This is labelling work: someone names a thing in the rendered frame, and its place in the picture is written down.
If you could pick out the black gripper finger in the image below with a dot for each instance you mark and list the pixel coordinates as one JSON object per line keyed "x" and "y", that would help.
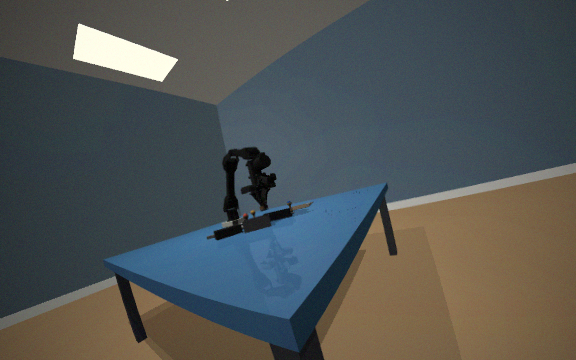
{"x": 257, "y": 196}
{"x": 264, "y": 194}

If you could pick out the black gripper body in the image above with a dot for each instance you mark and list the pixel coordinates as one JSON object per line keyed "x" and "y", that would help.
{"x": 256, "y": 187}

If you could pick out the brown flat board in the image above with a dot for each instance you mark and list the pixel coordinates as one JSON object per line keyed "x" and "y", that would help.
{"x": 301, "y": 206}

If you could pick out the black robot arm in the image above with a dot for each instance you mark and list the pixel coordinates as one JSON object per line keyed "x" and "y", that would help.
{"x": 259, "y": 161}

